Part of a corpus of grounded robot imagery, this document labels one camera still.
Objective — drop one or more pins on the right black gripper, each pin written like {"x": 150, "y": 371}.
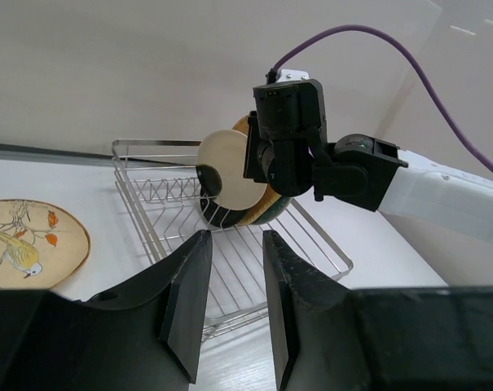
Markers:
{"x": 288, "y": 120}

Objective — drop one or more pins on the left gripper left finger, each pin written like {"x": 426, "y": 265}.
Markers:
{"x": 142, "y": 334}

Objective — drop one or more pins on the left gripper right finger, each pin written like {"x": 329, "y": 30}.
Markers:
{"x": 325, "y": 336}

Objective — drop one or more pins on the woven bamboo square tray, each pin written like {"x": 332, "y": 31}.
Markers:
{"x": 269, "y": 198}

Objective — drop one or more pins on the cream plate black spot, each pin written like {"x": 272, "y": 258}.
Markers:
{"x": 220, "y": 167}

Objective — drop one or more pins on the black round plate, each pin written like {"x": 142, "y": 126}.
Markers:
{"x": 216, "y": 215}

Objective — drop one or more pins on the beige bird pattern plate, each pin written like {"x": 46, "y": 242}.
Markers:
{"x": 41, "y": 244}

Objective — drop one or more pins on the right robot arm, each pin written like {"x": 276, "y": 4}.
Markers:
{"x": 372, "y": 174}

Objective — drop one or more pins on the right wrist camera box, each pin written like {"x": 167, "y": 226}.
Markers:
{"x": 284, "y": 75}

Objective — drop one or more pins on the metal wire dish rack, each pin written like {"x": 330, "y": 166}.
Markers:
{"x": 158, "y": 185}

